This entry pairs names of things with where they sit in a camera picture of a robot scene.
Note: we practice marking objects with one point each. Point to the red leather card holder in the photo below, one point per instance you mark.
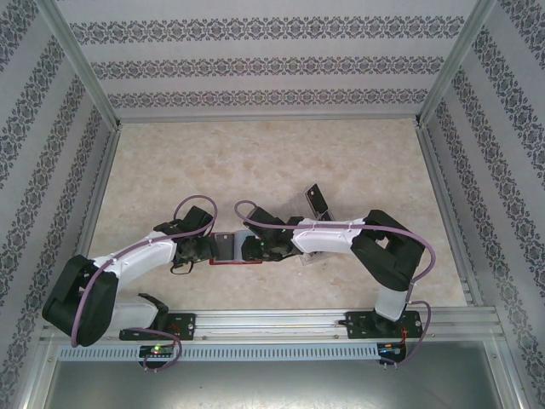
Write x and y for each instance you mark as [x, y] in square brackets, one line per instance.
[239, 240]

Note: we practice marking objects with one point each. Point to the black VIP card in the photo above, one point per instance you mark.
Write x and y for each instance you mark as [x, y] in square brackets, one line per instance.
[327, 216]
[314, 196]
[225, 249]

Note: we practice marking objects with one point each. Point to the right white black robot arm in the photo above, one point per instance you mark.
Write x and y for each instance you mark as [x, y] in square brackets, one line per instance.
[323, 240]

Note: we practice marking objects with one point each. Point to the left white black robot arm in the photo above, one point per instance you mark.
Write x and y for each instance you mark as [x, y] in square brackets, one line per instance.
[140, 255]

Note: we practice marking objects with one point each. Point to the clear acrylic card stand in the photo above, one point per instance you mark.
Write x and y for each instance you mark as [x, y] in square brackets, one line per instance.
[310, 260]

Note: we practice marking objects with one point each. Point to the aluminium thin edge strip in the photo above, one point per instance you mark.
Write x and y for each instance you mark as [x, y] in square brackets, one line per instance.
[272, 121]

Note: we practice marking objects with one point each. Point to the grey metal panel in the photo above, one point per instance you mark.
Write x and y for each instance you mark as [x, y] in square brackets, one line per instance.
[272, 387]

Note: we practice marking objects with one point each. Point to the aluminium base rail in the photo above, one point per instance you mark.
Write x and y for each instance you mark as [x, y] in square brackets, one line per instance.
[272, 324]

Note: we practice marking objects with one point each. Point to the aluminium side rail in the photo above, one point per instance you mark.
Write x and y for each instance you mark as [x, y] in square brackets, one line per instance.
[443, 191]
[97, 191]

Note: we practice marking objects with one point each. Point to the aluminium frame post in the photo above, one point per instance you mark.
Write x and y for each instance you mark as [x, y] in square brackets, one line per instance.
[81, 64]
[452, 64]

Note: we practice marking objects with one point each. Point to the aluminium frame bar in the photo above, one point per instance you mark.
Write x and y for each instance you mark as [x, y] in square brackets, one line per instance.
[505, 375]
[36, 383]

